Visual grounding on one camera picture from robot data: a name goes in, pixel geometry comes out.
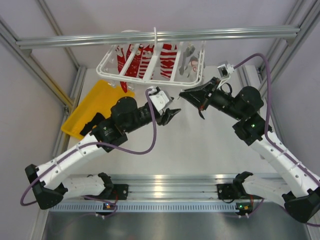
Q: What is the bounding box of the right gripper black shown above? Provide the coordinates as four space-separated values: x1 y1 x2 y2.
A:
180 77 244 121

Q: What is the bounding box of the white plastic clip hanger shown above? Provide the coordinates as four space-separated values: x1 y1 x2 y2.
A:
95 41 206 89

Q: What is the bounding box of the black sock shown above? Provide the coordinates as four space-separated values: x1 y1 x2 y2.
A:
198 105 205 120
79 112 105 136

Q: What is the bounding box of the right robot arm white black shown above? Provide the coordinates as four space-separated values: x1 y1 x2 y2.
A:
179 77 320 224

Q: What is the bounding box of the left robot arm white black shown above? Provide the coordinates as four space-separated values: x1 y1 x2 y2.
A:
20 90 180 210

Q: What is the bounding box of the grey sock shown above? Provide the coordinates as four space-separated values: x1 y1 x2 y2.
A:
184 56 199 78
179 43 196 76

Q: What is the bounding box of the red white striped sock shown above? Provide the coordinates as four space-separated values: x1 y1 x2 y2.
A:
159 43 178 80
137 44 155 79

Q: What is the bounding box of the yellow plastic tray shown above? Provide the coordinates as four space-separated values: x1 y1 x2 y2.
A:
61 79 135 140

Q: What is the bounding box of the aluminium top crossbar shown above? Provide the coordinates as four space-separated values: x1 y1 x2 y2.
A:
15 25 301 49

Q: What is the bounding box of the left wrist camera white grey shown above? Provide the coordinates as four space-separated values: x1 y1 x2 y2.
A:
146 86 170 114

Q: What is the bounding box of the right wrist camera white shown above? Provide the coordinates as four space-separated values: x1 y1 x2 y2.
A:
217 61 235 81

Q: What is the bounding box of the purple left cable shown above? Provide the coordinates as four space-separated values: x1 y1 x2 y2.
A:
20 94 158 206

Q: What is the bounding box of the purple cable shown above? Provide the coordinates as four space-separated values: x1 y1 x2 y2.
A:
20 94 158 206
233 53 320 228

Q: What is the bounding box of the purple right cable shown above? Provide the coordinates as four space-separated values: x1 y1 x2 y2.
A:
233 53 320 228

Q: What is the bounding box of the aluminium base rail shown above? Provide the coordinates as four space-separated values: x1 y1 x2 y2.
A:
59 173 283 203

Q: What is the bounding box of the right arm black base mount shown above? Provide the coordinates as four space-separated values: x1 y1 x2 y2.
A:
216 183 250 200

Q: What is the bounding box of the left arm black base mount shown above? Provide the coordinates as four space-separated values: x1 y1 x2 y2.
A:
88 184 129 201

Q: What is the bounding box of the grey slotted cable duct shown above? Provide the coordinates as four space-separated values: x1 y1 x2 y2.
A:
49 201 253 213

